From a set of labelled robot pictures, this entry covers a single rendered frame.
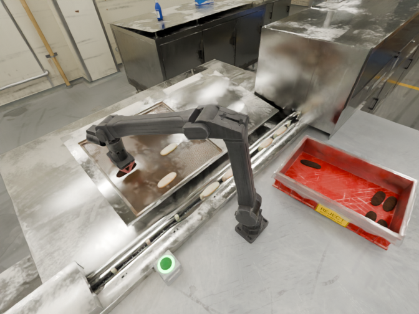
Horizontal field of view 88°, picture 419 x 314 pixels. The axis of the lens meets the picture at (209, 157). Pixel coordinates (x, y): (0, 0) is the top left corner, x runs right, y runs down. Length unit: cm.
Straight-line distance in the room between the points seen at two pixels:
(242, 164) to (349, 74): 75
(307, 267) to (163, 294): 50
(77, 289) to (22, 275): 31
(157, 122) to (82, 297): 56
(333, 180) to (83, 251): 111
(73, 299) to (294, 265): 71
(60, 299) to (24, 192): 66
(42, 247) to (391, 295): 126
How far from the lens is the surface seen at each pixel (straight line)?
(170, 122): 61
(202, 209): 92
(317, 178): 115
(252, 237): 90
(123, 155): 89
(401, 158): 146
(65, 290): 89
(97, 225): 107
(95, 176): 108
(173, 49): 267
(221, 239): 90
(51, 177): 138
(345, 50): 119
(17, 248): 238
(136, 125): 69
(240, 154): 59
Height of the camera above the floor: 165
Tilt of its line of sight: 46 degrees down
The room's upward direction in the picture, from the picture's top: 4 degrees counter-clockwise
